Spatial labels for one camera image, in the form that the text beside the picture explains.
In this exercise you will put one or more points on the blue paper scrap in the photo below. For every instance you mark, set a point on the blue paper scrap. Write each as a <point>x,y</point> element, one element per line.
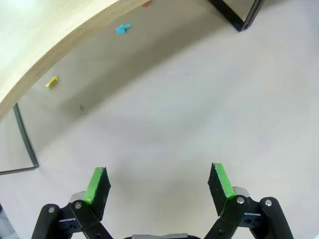
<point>122,29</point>

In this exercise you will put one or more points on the yellow paper scrap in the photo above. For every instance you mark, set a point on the yellow paper scrap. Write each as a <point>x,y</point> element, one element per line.
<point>52,81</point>

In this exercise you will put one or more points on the light wooden shelf board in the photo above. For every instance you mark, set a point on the light wooden shelf board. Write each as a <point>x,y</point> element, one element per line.
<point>37,37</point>

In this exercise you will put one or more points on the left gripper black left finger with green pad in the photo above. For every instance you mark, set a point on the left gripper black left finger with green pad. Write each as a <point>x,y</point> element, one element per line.
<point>98,194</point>

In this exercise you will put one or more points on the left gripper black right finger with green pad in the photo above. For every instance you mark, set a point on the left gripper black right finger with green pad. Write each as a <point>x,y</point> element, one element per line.
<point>219,189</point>

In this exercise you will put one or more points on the red paper scrap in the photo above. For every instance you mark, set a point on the red paper scrap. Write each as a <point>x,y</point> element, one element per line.
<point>146,3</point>

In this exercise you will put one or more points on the two-tier wooden shelf rack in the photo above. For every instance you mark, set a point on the two-tier wooden shelf rack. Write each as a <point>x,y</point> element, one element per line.
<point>229,15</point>

